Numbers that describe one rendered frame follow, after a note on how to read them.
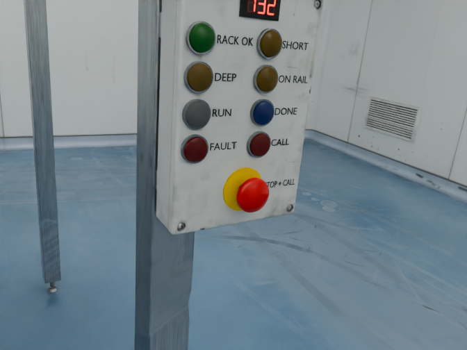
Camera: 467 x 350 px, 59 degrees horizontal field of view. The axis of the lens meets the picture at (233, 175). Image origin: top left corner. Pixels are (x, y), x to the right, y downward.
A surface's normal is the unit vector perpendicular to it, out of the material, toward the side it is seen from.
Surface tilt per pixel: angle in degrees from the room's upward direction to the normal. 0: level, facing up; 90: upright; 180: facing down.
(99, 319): 0
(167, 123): 90
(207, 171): 90
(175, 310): 88
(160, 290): 90
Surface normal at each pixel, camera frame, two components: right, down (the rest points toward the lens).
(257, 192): 0.52, 0.23
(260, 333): 0.08, -0.95
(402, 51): -0.89, 0.07
